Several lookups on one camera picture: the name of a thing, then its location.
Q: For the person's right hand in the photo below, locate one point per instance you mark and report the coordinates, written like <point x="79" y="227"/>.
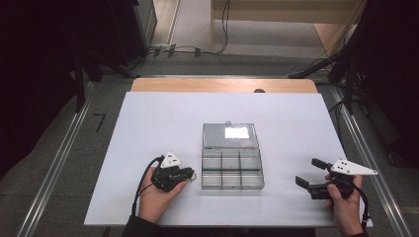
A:
<point x="346" y="210"/>

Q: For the black floor bar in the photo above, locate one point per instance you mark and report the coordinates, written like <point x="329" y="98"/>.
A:
<point x="313" y="68"/>

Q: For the metal floor rail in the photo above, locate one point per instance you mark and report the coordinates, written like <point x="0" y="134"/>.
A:
<point x="56" y="168"/>
<point x="365" y="148"/>

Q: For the wooden table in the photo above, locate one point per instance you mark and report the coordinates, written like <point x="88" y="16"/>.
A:
<point x="214" y="85"/>

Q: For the person's left hand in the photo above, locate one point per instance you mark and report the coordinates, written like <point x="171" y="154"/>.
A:
<point x="154" y="200"/>

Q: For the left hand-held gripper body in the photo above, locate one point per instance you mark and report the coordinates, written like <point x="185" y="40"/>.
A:
<point x="168" y="176"/>

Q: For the dark cabinet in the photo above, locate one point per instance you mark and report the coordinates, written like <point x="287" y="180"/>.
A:
<point x="131" y="29"/>

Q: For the black metal stand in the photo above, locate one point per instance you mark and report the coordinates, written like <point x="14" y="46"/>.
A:
<point x="79" y="82"/>
<point x="350" y="85"/>

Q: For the light wooden shelf unit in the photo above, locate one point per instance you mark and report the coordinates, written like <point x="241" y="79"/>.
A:
<point x="280" y="10"/>

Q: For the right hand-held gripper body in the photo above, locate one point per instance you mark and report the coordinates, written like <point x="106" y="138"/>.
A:
<point x="352" y="168"/>

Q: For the white table board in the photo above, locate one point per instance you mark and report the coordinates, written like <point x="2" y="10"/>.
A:
<point x="158" y="125"/>

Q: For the clear plastic compartment box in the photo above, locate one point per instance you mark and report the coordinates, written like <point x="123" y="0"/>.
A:
<point x="230" y="164"/>

